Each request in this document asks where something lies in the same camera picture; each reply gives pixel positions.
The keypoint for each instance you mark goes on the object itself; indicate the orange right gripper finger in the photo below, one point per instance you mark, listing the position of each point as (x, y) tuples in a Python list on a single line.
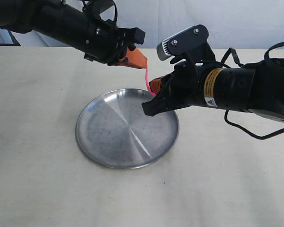
[(158, 84)]

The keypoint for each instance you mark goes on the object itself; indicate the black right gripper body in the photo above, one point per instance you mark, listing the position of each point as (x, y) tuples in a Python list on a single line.
[(181, 88)]

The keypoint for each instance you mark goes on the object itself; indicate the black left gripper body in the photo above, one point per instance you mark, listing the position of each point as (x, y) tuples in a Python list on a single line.
[(108, 41)]

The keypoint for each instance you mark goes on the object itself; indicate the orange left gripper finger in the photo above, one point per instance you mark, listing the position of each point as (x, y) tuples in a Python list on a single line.
[(133, 58)]

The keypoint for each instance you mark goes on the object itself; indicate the pink flexible stick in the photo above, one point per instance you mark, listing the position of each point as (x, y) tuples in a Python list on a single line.
[(147, 82)]

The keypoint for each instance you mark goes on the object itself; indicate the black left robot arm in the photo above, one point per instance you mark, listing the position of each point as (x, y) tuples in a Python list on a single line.
[(53, 18)]

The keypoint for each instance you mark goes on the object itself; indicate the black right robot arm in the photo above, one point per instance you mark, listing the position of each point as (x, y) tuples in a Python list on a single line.
[(256, 88)]

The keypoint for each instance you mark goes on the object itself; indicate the blue backdrop cloth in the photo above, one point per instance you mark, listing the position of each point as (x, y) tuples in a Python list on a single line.
[(241, 24)]

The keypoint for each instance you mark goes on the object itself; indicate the round metal plate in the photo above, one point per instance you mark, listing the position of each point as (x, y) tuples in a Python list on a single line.
[(112, 130)]

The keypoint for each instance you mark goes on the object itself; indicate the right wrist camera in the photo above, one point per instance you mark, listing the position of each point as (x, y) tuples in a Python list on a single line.
[(191, 41)]

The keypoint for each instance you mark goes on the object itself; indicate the dark frame behind table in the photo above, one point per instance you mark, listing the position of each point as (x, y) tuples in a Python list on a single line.
[(7, 38)]

